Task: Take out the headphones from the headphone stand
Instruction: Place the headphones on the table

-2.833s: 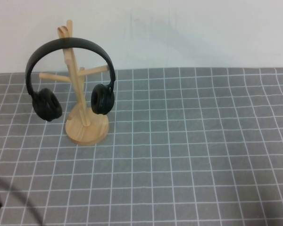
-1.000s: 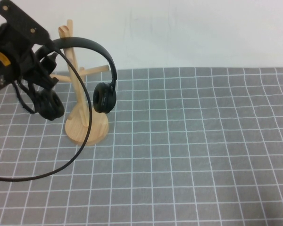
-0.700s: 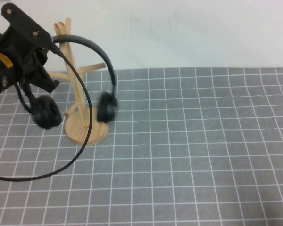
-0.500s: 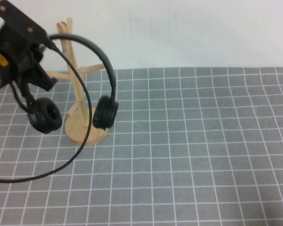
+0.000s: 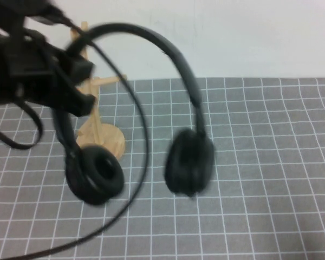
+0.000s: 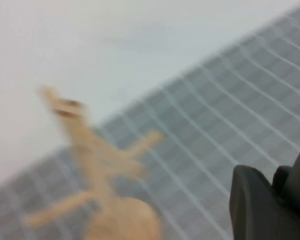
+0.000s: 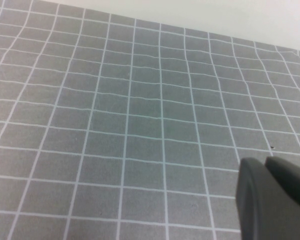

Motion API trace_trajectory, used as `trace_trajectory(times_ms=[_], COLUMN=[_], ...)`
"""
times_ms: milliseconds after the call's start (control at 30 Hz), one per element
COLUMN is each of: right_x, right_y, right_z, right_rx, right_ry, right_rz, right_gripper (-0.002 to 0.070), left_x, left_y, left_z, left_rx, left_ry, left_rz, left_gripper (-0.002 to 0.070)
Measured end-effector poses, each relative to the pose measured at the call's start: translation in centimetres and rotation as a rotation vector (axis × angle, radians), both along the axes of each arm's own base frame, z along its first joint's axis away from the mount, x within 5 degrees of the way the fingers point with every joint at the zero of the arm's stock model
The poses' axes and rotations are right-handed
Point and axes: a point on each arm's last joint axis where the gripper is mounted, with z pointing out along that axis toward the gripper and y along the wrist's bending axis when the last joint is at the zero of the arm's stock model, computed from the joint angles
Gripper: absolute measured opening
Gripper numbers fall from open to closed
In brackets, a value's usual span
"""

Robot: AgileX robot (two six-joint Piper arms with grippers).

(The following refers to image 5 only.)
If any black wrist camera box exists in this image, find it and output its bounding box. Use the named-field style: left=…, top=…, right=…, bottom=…
left=0, top=0, right=71, bottom=28

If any black over-ear headphones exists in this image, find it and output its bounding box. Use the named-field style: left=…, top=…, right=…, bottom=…
left=53, top=23, right=216, bottom=207

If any thin black cable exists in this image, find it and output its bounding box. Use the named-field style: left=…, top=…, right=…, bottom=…
left=0, top=23, right=150, bottom=260

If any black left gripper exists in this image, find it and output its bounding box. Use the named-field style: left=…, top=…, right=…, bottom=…
left=0, top=27, right=97, bottom=118

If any grey white-checked tablecloth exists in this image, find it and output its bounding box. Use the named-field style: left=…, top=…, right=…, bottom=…
left=0, top=77, right=325, bottom=260

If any wooden tree-shaped headphone stand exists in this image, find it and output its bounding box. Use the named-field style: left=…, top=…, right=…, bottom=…
left=69, top=21, right=128, bottom=159

